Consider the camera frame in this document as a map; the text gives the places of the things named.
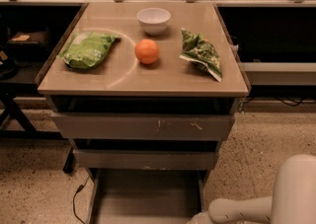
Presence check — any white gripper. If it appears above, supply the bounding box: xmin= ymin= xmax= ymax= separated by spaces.
xmin=187 ymin=212 xmax=213 ymax=224

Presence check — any grey bottom drawer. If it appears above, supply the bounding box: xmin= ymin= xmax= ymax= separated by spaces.
xmin=86 ymin=169 xmax=205 ymax=224

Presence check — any grey drawer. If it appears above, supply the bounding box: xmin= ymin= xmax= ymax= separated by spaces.
xmin=51 ymin=112 xmax=235 ymax=141
xmin=73 ymin=149 xmax=217 ymax=171
xmin=86 ymin=169 xmax=205 ymax=224

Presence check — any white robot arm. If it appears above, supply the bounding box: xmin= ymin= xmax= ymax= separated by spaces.
xmin=187 ymin=154 xmax=316 ymax=224

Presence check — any grey middle drawer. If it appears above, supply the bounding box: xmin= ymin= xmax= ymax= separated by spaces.
xmin=73 ymin=149 xmax=217 ymax=171

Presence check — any grey drawer cabinet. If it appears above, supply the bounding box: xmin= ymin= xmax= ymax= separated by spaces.
xmin=34 ymin=1 xmax=251 ymax=183

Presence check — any grey top drawer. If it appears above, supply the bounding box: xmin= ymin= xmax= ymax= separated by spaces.
xmin=51 ymin=112 xmax=235 ymax=141

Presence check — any dark green chip bag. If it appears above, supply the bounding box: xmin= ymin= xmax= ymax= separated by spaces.
xmin=180 ymin=29 xmax=222 ymax=82

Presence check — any orange fruit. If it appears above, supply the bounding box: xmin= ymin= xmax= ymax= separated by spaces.
xmin=134 ymin=39 xmax=160 ymax=64

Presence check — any white bowl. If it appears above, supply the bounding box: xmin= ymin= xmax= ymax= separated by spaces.
xmin=136 ymin=8 xmax=171 ymax=36

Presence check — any light green snack bag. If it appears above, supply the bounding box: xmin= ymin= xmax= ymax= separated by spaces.
xmin=58 ymin=32 xmax=119 ymax=69

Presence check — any black floor cable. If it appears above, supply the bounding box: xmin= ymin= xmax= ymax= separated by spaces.
xmin=71 ymin=178 xmax=89 ymax=224

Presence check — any black table frame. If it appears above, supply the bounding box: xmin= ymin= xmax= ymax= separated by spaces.
xmin=0 ymin=86 xmax=77 ymax=174

